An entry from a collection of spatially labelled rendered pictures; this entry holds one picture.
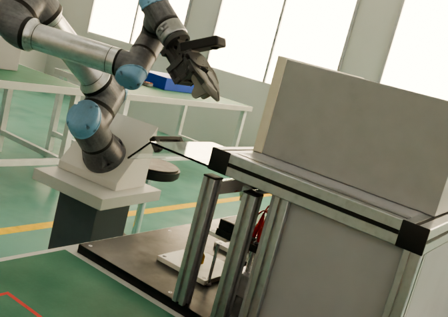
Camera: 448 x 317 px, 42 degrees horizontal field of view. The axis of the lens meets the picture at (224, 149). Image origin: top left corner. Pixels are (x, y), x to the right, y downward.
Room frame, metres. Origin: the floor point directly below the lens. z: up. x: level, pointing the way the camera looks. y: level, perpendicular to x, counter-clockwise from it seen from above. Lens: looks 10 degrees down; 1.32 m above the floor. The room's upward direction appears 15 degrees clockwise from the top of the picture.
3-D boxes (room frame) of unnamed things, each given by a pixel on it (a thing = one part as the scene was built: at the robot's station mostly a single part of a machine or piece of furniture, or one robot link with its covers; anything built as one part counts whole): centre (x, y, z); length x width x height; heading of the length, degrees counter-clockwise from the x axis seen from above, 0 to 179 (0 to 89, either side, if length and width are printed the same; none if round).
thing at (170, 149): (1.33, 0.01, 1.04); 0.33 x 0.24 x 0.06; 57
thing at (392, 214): (1.31, -0.35, 1.09); 0.68 x 0.44 x 0.05; 147
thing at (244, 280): (1.30, -0.13, 0.80); 0.07 x 0.05 x 0.06; 147
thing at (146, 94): (5.61, 0.71, 0.37); 1.90 x 0.90 x 0.75; 147
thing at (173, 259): (1.38, -0.01, 0.78); 0.15 x 0.15 x 0.01; 57
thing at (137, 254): (1.47, -0.09, 0.76); 0.64 x 0.47 x 0.02; 147
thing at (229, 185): (1.42, -0.16, 1.03); 0.62 x 0.01 x 0.03; 147
